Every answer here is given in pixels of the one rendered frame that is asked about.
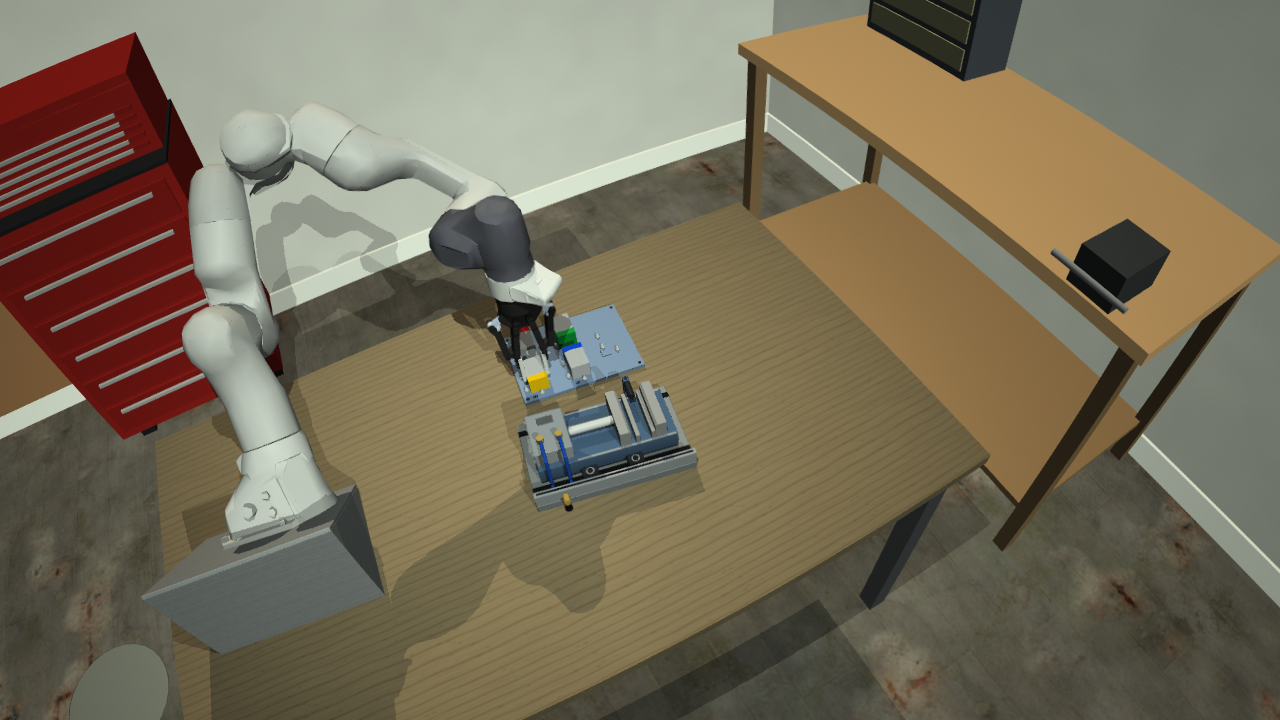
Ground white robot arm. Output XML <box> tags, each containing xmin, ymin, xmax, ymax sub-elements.
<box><xmin>182</xmin><ymin>101</ymin><xmax>562</xmax><ymax>550</ymax></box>

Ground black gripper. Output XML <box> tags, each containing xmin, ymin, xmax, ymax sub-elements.
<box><xmin>486</xmin><ymin>300</ymin><xmax>556</xmax><ymax>382</ymax></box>

